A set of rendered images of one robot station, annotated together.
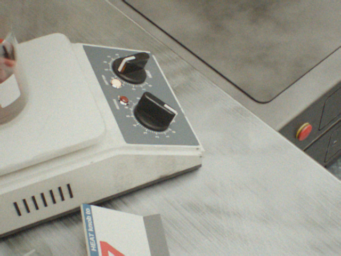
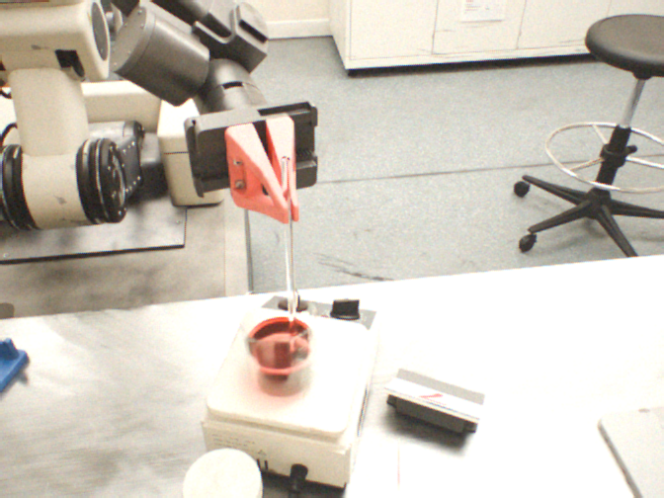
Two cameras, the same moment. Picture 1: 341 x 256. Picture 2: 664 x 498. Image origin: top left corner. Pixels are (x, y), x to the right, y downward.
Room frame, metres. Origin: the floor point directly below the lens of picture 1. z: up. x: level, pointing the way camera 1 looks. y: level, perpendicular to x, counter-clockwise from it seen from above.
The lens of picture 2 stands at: (0.13, 0.39, 1.26)
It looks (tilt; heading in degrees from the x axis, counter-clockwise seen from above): 41 degrees down; 302
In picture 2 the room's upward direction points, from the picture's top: straight up
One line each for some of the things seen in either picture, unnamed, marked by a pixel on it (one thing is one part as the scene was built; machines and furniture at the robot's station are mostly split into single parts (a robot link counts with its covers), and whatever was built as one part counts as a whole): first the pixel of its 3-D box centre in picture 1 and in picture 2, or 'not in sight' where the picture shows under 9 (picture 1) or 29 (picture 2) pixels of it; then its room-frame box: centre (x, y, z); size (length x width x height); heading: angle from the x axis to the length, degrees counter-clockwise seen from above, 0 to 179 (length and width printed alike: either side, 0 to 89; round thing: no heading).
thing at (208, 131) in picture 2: not in sight; (258, 182); (0.37, 0.11, 1.01); 0.09 x 0.07 x 0.07; 143
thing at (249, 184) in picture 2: not in sight; (284, 176); (0.36, 0.09, 1.01); 0.09 x 0.07 x 0.07; 143
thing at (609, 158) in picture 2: not in sight; (614, 155); (0.25, -1.41, 0.28); 0.40 x 0.40 x 0.05
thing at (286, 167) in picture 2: not in sight; (290, 270); (0.34, 0.12, 0.95); 0.01 x 0.01 x 0.20; 52
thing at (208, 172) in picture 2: not in sight; (246, 133); (0.42, 0.06, 1.01); 0.10 x 0.07 x 0.07; 53
